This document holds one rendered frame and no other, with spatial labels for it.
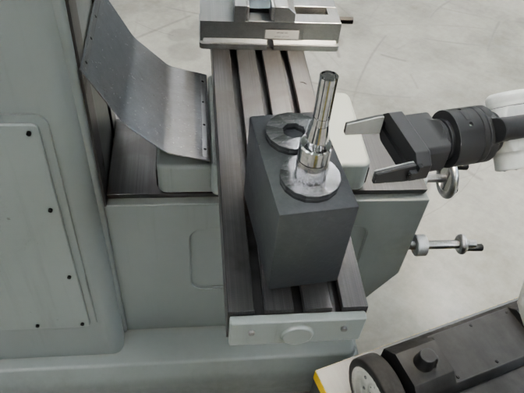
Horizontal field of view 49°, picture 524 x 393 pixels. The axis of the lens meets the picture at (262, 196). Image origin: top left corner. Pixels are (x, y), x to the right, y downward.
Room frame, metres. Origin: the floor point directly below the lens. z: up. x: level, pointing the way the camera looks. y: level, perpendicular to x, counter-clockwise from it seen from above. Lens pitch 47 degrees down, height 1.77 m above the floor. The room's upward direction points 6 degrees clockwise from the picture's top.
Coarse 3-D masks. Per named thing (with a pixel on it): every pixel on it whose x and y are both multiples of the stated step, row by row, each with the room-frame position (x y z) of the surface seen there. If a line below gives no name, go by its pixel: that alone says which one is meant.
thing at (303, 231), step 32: (256, 128) 0.71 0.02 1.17; (288, 128) 0.71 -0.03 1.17; (256, 160) 0.67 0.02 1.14; (288, 160) 0.62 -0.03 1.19; (256, 192) 0.65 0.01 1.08; (288, 192) 0.57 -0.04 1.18; (320, 192) 0.57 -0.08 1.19; (352, 192) 0.59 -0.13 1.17; (256, 224) 0.63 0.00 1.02; (288, 224) 0.53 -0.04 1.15; (320, 224) 0.54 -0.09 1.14; (352, 224) 0.56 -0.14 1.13; (288, 256) 0.53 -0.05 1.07; (320, 256) 0.55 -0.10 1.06
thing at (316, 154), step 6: (300, 144) 0.59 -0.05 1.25; (306, 144) 0.59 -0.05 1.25; (324, 144) 0.60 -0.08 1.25; (330, 144) 0.60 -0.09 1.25; (300, 150) 0.59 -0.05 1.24; (306, 150) 0.58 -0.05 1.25; (312, 150) 0.58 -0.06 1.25; (318, 150) 0.58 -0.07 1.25; (324, 150) 0.59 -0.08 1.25; (330, 150) 0.59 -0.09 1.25; (306, 156) 0.58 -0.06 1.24; (312, 156) 0.58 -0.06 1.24; (318, 156) 0.58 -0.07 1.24; (324, 156) 0.58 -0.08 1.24
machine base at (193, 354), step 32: (128, 352) 0.78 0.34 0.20; (160, 352) 0.79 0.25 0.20; (192, 352) 0.81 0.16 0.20; (224, 352) 0.82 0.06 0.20; (256, 352) 0.83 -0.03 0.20; (288, 352) 0.84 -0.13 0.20; (320, 352) 0.85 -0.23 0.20; (352, 352) 0.87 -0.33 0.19; (0, 384) 0.67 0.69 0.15; (32, 384) 0.68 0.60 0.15; (64, 384) 0.69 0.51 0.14; (96, 384) 0.70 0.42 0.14; (128, 384) 0.72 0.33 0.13; (160, 384) 0.73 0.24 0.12; (192, 384) 0.74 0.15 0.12; (224, 384) 0.76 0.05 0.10; (256, 384) 0.78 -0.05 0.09; (288, 384) 0.80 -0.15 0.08
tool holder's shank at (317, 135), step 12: (324, 72) 0.61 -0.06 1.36; (324, 84) 0.59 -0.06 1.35; (336, 84) 0.59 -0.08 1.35; (324, 96) 0.59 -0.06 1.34; (324, 108) 0.59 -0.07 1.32; (312, 120) 0.60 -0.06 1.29; (324, 120) 0.59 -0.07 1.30; (312, 132) 0.59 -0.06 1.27; (324, 132) 0.59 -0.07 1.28; (312, 144) 0.59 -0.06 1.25
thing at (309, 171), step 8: (296, 160) 0.60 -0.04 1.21; (304, 160) 0.58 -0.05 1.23; (312, 160) 0.58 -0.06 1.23; (320, 160) 0.58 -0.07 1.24; (328, 160) 0.59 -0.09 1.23; (296, 168) 0.59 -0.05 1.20; (304, 168) 0.58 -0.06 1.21; (312, 168) 0.58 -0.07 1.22; (320, 168) 0.58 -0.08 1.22; (296, 176) 0.59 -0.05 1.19; (304, 176) 0.58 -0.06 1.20; (312, 176) 0.58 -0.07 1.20; (320, 176) 0.58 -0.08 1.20; (312, 184) 0.58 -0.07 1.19
